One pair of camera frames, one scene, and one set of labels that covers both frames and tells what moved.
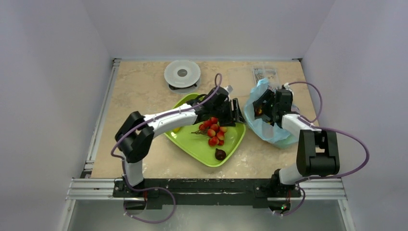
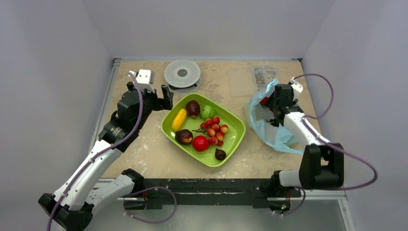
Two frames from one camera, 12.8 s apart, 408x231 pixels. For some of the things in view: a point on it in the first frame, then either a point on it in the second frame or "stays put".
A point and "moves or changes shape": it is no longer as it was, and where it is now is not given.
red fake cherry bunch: x=210 y=128 stays put
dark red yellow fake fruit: x=258 y=111 → x=184 y=136
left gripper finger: x=240 y=117 → x=168 y=97
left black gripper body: x=223 y=113 → x=151 y=102
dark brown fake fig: x=220 y=154 stays put
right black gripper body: x=266 y=106 stays put
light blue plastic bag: x=295 y=109 moves or changes shape
